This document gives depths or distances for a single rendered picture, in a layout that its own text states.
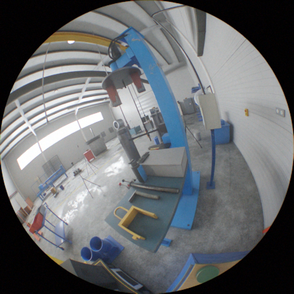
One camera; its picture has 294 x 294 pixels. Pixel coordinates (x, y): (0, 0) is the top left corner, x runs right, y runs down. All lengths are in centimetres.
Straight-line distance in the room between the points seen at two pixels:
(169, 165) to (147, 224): 40
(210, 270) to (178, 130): 110
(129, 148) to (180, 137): 82
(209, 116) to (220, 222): 150
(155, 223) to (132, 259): 131
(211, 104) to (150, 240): 120
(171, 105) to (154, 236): 98
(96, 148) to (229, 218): 925
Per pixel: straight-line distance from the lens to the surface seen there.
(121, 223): 54
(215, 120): 109
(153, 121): 246
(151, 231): 52
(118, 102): 123
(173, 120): 90
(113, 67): 141
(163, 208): 55
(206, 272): 57
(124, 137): 138
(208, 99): 105
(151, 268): 166
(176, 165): 60
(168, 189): 57
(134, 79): 122
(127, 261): 180
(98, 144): 898
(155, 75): 96
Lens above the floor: 154
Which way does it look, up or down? 20 degrees down
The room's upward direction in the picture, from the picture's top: 23 degrees counter-clockwise
